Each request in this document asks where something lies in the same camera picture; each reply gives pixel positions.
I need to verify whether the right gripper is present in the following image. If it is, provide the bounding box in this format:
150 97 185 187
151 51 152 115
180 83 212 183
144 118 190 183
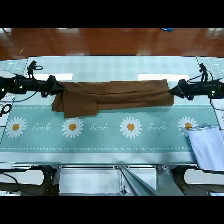
169 78 192 101

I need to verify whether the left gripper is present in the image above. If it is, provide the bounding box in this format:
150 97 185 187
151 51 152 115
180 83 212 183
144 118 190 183
40 74 66 99

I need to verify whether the brown shirt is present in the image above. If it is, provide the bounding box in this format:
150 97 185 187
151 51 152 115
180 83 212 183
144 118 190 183
51 78 175 119

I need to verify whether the white garment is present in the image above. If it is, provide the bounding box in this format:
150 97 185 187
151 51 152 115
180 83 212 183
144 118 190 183
185 125 224 173

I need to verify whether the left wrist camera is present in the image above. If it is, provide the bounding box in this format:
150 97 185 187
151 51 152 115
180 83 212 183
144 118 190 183
26 59 44 80

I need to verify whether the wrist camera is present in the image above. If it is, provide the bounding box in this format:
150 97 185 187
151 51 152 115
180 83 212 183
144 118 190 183
198 62 210 83
26 59 44 80

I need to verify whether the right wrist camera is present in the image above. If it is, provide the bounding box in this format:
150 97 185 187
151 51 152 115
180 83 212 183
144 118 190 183
198 62 210 83

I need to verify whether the silver frame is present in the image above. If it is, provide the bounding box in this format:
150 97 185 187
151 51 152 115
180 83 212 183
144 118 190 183
0 162 224 197

